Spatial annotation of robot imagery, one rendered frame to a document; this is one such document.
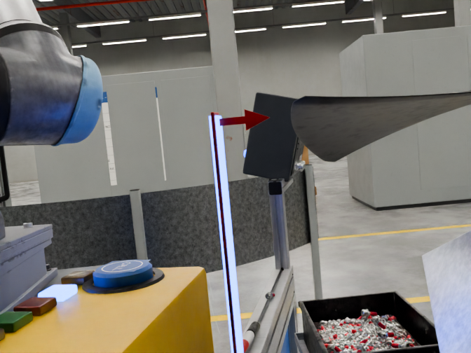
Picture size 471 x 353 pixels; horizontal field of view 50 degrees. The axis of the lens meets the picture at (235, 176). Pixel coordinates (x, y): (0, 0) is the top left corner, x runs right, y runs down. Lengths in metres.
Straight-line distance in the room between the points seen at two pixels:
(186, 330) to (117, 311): 0.05
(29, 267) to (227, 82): 4.26
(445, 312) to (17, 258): 0.46
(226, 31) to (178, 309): 4.61
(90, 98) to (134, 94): 5.98
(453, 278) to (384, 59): 6.27
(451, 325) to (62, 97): 0.49
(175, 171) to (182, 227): 4.32
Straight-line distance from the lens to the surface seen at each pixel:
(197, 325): 0.35
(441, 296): 0.58
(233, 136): 4.78
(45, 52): 0.67
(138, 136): 6.61
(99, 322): 0.29
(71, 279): 0.37
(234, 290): 0.60
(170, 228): 2.24
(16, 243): 0.60
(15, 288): 0.60
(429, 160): 6.93
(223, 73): 4.81
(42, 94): 0.63
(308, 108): 0.49
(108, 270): 0.35
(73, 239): 2.25
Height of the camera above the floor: 1.17
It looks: 5 degrees down
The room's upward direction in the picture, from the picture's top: 5 degrees counter-clockwise
